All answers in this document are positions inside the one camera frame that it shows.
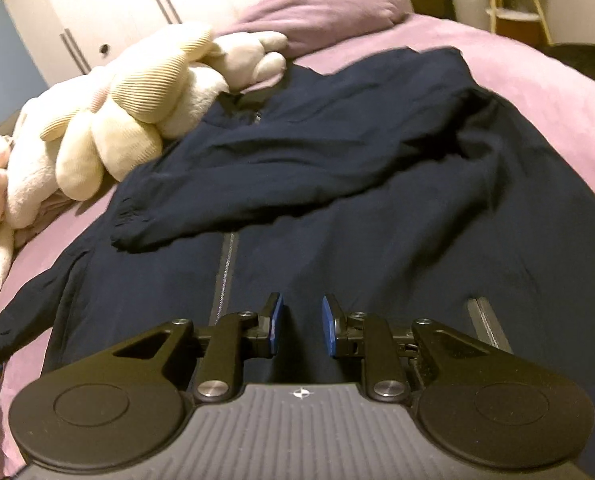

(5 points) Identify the navy blue jacket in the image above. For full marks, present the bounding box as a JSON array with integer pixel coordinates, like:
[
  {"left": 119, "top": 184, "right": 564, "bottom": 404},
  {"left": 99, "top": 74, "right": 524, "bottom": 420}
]
[{"left": 0, "top": 49, "right": 595, "bottom": 401}]

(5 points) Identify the cream flower plush cushion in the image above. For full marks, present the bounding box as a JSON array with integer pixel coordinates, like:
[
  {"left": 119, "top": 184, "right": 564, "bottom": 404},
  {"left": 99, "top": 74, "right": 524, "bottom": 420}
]
[{"left": 38, "top": 25, "right": 228, "bottom": 202}]

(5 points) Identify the white plush bunny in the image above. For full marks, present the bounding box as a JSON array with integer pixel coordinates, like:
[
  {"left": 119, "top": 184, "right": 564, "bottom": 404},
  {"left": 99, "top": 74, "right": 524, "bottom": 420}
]
[{"left": 202, "top": 32, "right": 288, "bottom": 92}]

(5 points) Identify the purple bed blanket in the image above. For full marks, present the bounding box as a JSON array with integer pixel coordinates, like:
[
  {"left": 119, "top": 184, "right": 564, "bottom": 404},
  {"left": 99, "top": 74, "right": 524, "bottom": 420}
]
[{"left": 0, "top": 14, "right": 595, "bottom": 479}]

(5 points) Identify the purple pillow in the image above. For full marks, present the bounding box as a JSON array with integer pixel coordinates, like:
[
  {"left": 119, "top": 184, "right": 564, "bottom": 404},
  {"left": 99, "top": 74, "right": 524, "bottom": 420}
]
[{"left": 219, "top": 0, "right": 413, "bottom": 58}]

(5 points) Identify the white round stool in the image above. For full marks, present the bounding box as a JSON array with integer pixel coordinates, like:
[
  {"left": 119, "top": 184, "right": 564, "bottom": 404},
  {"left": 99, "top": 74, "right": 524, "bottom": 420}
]
[{"left": 453, "top": 0, "right": 491, "bottom": 32}]

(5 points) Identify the black bag on floor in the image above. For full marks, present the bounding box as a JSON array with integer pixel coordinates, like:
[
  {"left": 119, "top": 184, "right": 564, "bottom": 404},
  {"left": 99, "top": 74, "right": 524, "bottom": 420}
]
[{"left": 543, "top": 44, "right": 595, "bottom": 82}]

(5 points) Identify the white wardrobe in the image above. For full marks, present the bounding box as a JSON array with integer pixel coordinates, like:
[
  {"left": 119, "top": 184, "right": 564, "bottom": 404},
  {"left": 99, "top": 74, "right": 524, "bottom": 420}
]
[{"left": 3, "top": 0, "right": 259, "bottom": 86}]

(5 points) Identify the yellow-legged side table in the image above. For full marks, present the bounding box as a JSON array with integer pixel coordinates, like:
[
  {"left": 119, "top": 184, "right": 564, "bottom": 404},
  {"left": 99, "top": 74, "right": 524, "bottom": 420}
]
[{"left": 487, "top": 0, "right": 553, "bottom": 49}]

